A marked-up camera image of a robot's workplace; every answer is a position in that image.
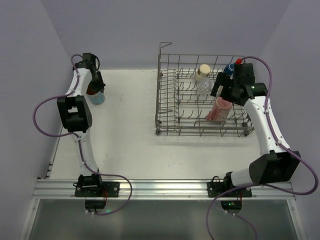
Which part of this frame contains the dark blue mug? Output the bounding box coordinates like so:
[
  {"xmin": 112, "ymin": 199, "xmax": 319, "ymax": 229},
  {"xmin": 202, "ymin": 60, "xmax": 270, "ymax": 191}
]
[{"xmin": 222, "ymin": 63, "xmax": 235, "ymax": 76}]

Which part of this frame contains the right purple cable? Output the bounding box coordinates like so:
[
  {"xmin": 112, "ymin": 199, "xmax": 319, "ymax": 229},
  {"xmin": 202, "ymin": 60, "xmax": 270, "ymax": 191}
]
[{"xmin": 204, "ymin": 56, "xmax": 320, "ymax": 240}]

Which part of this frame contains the grey wire dish rack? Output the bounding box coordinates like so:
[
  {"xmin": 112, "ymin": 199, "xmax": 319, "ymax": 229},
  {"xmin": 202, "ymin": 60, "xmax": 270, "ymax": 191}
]
[{"xmin": 155, "ymin": 42, "xmax": 254, "ymax": 137}]

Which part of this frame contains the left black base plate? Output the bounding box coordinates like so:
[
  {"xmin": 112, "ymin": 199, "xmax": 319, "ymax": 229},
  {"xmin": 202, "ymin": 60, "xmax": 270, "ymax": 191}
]
[{"xmin": 74, "ymin": 181, "xmax": 120, "ymax": 198}]

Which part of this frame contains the pink patterned mug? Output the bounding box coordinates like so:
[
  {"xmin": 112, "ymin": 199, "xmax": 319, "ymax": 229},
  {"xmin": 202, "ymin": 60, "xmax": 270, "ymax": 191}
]
[{"xmin": 205, "ymin": 97, "xmax": 233, "ymax": 122}]

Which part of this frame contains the aluminium mounting rail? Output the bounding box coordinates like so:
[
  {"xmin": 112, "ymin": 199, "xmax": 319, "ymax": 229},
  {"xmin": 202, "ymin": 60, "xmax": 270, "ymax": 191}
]
[{"xmin": 32, "ymin": 179, "xmax": 295, "ymax": 200}]

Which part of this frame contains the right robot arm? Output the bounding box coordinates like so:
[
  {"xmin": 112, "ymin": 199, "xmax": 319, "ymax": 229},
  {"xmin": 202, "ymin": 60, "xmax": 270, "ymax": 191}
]
[{"xmin": 211, "ymin": 59, "xmax": 300, "ymax": 191}]

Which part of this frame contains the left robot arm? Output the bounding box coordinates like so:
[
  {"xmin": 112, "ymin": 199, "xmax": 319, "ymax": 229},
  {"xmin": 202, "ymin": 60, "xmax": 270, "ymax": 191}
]
[{"xmin": 57, "ymin": 52, "xmax": 106, "ymax": 196}]

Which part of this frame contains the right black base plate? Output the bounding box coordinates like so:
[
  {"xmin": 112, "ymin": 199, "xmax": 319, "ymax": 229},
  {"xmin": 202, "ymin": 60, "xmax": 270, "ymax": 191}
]
[{"xmin": 207, "ymin": 175, "xmax": 253, "ymax": 198}]

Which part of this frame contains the light blue patterned mug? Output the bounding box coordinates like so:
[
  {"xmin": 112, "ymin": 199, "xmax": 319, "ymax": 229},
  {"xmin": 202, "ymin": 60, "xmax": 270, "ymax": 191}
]
[{"xmin": 86, "ymin": 85, "xmax": 105, "ymax": 105}]

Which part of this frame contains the purple cable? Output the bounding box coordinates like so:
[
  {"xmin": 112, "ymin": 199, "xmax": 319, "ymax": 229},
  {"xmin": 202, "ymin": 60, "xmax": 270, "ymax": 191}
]
[
  {"xmin": 33, "ymin": 54, "xmax": 133, "ymax": 216},
  {"xmin": 204, "ymin": 56, "xmax": 320, "ymax": 240}
]

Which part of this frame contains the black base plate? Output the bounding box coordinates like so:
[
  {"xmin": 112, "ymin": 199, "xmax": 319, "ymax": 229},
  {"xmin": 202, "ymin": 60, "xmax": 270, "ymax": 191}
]
[
  {"xmin": 74, "ymin": 181, "xmax": 120, "ymax": 198},
  {"xmin": 207, "ymin": 175, "xmax": 253, "ymax": 198}
]

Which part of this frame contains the clear glass tumbler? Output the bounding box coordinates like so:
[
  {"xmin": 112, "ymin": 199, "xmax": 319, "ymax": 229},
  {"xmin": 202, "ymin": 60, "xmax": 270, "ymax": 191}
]
[{"xmin": 196, "ymin": 77, "xmax": 212, "ymax": 95}]

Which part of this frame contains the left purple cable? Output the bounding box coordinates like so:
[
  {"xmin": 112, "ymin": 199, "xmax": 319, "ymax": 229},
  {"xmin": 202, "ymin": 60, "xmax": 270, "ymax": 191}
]
[{"xmin": 33, "ymin": 54, "xmax": 133, "ymax": 216}]

